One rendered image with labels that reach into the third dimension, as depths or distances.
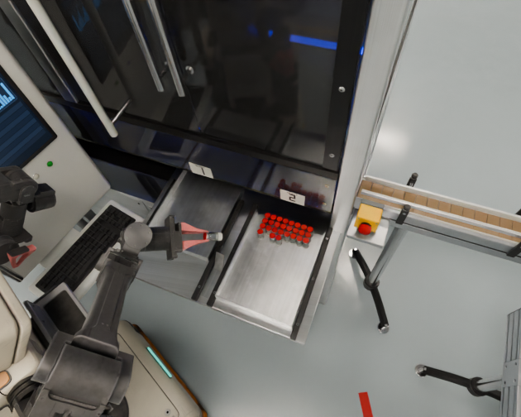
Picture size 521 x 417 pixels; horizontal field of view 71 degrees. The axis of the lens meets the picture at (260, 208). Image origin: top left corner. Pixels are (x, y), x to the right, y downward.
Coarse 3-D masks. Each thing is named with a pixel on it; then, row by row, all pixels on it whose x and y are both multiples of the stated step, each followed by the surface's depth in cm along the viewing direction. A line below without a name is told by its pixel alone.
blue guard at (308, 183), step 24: (72, 120) 136; (96, 120) 129; (120, 144) 137; (144, 144) 130; (168, 144) 124; (192, 144) 118; (216, 168) 125; (240, 168) 119; (264, 168) 113; (288, 168) 109; (312, 192) 114
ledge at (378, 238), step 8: (352, 216) 132; (352, 224) 130; (384, 224) 129; (352, 232) 129; (376, 232) 128; (384, 232) 128; (360, 240) 128; (368, 240) 127; (376, 240) 127; (384, 240) 126
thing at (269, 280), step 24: (264, 216) 134; (264, 240) 129; (312, 240) 128; (240, 264) 125; (264, 264) 125; (288, 264) 124; (312, 264) 124; (240, 288) 121; (264, 288) 121; (288, 288) 120; (264, 312) 117; (288, 312) 116
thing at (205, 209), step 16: (192, 176) 146; (176, 192) 143; (192, 192) 142; (208, 192) 142; (224, 192) 141; (240, 192) 136; (160, 208) 136; (176, 208) 139; (192, 208) 138; (208, 208) 138; (224, 208) 137; (160, 224) 136; (192, 224) 135; (208, 224) 134; (224, 224) 130; (208, 256) 125
